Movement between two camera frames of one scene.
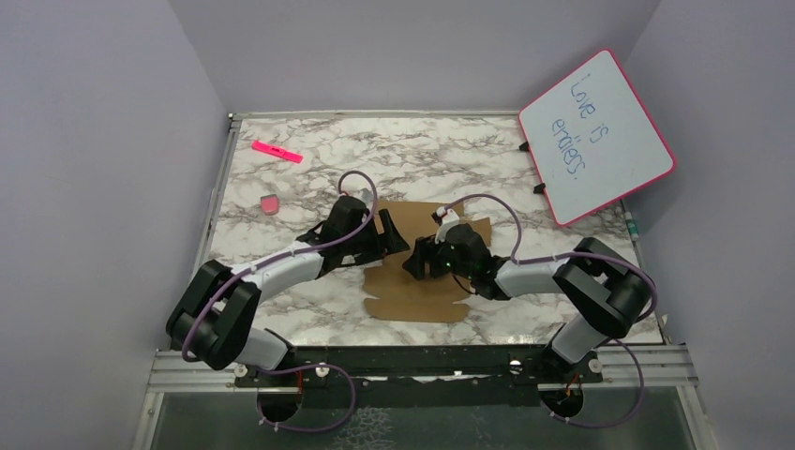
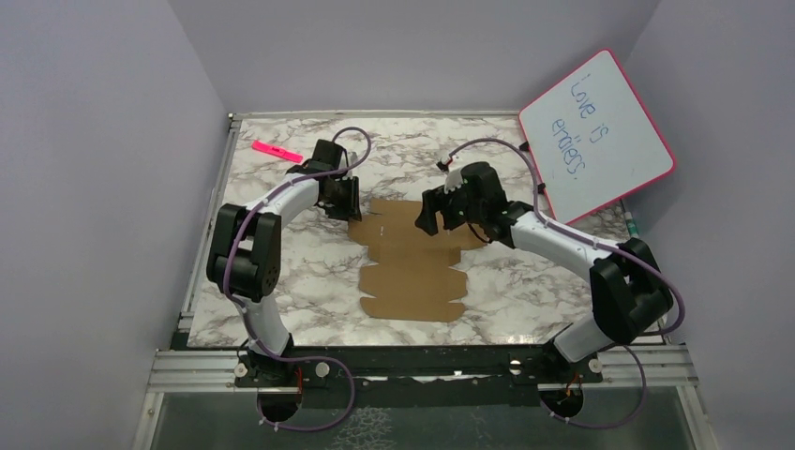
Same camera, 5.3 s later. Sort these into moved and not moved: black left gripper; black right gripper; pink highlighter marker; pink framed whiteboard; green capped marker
Moved: black left gripper; black right gripper
Not moved: pink highlighter marker; green capped marker; pink framed whiteboard
